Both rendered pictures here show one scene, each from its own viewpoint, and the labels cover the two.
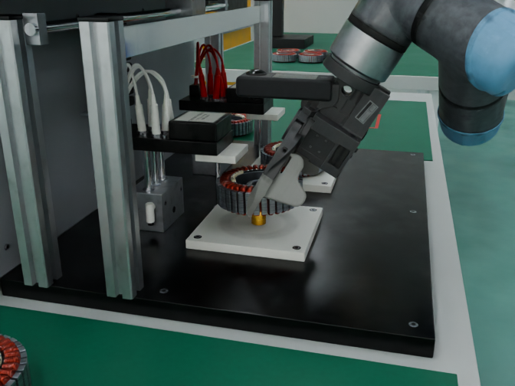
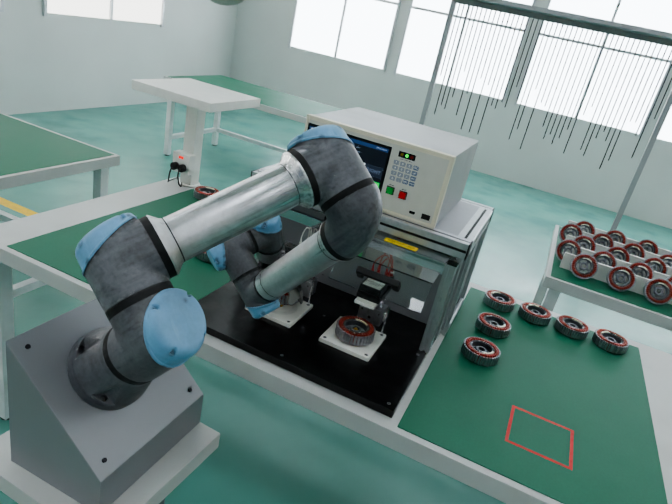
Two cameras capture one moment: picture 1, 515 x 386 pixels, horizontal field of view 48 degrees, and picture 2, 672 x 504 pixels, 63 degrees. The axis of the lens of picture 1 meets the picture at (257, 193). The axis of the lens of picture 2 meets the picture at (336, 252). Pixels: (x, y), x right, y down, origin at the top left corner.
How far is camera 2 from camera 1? 1.76 m
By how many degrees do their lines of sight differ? 86
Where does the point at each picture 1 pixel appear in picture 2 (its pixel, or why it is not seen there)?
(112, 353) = (218, 274)
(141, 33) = not seen: hidden behind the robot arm
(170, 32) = (296, 216)
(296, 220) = (278, 313)
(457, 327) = not seen: hidden behind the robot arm
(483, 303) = not seen: outside the picture
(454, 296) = (208, 341)
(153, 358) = (212, 279)
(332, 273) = (232, 311)
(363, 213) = (286, 340)
